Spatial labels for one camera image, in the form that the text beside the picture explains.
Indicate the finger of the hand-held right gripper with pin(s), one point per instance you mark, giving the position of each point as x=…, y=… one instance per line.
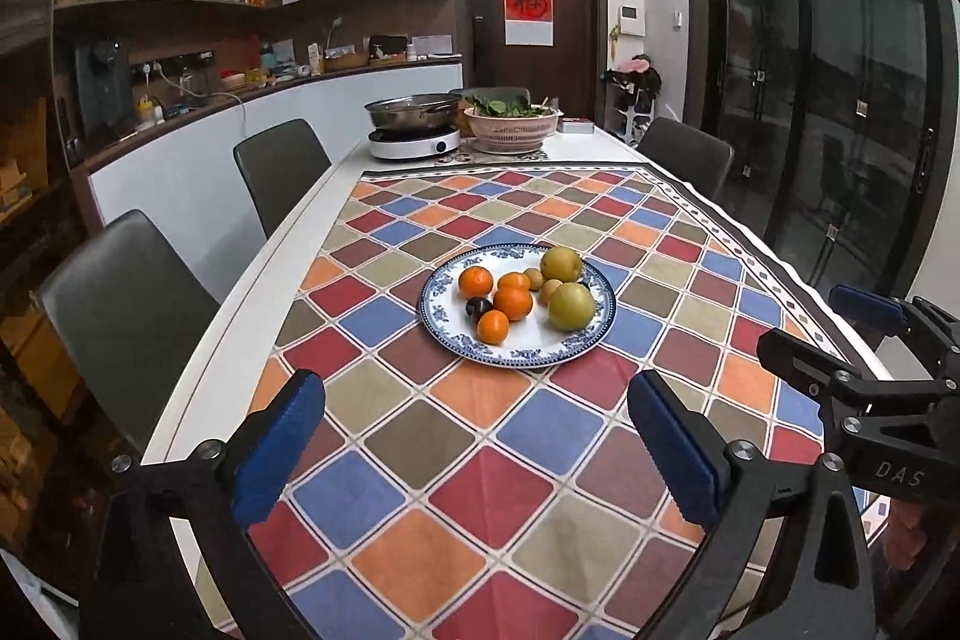
x=866, y=306
x=795, y=359

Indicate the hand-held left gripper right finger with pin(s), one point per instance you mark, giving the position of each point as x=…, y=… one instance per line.
x=675, y=452

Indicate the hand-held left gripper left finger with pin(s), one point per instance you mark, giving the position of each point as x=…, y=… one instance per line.
x=277, y=449

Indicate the blue patterned white plate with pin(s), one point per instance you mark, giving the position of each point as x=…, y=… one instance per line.
x=544, y=344

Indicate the large green pear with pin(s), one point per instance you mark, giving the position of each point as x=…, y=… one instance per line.
x=571, y=307

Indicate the small tan round fruit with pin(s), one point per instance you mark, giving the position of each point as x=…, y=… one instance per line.
x=534, y=278
x=550, y=289

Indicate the large orange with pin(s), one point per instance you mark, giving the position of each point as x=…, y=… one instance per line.
x=514, y=304

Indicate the oval orange tangerine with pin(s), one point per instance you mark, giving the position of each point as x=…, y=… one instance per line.
x=493, y=328

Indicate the small orange tangerine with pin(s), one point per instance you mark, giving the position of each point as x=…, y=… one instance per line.
x=512, y=279

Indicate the dark purple plum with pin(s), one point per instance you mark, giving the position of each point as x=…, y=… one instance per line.
x=474, y=308

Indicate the person's right hand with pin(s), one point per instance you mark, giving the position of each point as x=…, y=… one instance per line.
x=911, y=531

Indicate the colourful checkered tablecloth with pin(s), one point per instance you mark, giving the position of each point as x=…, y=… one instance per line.
x=480, y=482

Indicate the grey dining chair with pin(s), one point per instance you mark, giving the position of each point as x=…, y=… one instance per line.
x=487, y=94
x=686, y=156
x=281, y=168
x=127, y=310

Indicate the yellow pear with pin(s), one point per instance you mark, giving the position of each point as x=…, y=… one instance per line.
x=561, y=263

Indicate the dark glass sliding doors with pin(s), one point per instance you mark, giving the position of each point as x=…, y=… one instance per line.
x=825, y=85

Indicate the round orange tangerine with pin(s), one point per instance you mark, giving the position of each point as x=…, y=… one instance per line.
x=475, y=282

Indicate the white lower cabinet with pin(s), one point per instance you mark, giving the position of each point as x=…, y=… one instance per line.
x=210, y=175

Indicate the flat box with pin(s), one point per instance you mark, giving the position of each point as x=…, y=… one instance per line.
x=576, y=123

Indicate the pink plush toy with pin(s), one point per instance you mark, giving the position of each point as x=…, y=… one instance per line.
x=637, y=74

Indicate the white induction cooker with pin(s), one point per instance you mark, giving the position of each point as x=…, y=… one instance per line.
x=412, y=144

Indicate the pink plastic basket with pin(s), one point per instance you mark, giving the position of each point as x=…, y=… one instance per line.
x=510, y=134

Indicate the steel cooking pot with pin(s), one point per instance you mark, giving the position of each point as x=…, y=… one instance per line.
x=409, y=111

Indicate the green leafy vegetables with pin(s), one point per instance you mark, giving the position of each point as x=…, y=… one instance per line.
x=502, y=106

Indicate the black countertop appliance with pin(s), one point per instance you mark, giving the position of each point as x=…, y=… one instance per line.
x=105, y=85

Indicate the red and white door poster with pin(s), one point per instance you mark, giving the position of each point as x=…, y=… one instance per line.
x=529, y=3

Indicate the white wall intercom panel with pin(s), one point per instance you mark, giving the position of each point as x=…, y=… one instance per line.
x=628, y=20

